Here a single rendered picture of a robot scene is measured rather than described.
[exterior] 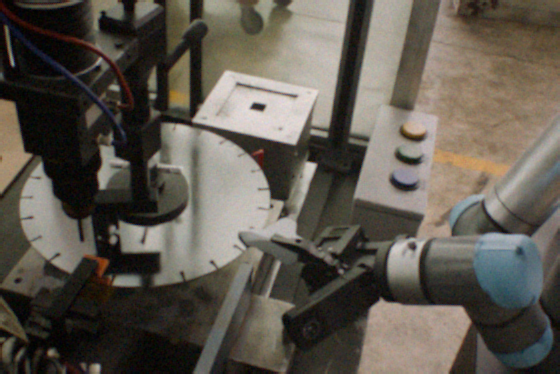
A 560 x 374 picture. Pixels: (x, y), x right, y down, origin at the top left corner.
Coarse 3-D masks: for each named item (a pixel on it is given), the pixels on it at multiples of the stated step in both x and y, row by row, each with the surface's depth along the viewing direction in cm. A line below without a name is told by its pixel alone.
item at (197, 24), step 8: (192, 24) 69; (200, 24) 69; (184, 32) 68; (192, 32) 68; (200, 32) 69; (184, 40) 68; (192, 40) 68; (200, 40) 69; (176, 48) 67; (184, 48) 67; (168, 56) 66; (176, 56) 66; (160, 64) 66; (168, 64) 65
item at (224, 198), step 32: (192, 128) 101; (160, 160) 94; (192, 160) 95; (224, 160) 95; (32, 192) 87; (192, 192) 89; (224, 192) 90; (256, 192) 91; (32, 224) 82; (64, 224) 83; (128, 224) 84; (160, 224) 84; (192, 224) 85; (224, 224) 85; (256, 224) 86; (64, 256) 79; (96, 256) 79; (128, 256) 80; (160, 256) 80; (192, 256) 80; (224, 256) 81
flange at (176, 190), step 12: (108, 180) 89; (120, 180) 88; (168, 180) 89; (180, 180) 90; (168, 192) 87; (180, 192) 88; (168, 204) 86; (180, 204) 86; (132, 216) 84; (144, 216) 84; (156, 216) 84; (168, 216) 85
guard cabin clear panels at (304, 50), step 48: (96, 0) 126; (240, 0) 118; (288, 0) 116; (336, 0) 114; (384, 0) 111; (240, 48) 125; (288, 48) 122; (336, 48) 119; (384, 48) 117; (384, 96) 123
